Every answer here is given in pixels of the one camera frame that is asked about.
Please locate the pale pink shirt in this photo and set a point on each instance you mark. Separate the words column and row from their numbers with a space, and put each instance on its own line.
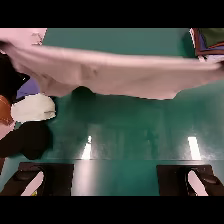
column 120, row 73

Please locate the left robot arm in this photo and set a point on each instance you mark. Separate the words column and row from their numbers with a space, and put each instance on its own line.
column 50, row 178

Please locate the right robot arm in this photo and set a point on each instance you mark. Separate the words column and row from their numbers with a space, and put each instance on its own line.
column 173, row 180

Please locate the white garment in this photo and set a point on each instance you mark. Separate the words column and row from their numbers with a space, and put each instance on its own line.
column 33, row 107

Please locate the purple garment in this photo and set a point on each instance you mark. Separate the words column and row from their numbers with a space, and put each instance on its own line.
column 30, row 87

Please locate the orange-brown garment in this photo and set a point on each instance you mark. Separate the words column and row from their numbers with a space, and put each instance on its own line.
column 4, row 111

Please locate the maroon garment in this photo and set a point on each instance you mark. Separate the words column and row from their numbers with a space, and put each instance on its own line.
column 203, row 50

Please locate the dark green garment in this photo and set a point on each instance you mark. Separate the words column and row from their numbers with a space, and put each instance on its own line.
column 213, row 35

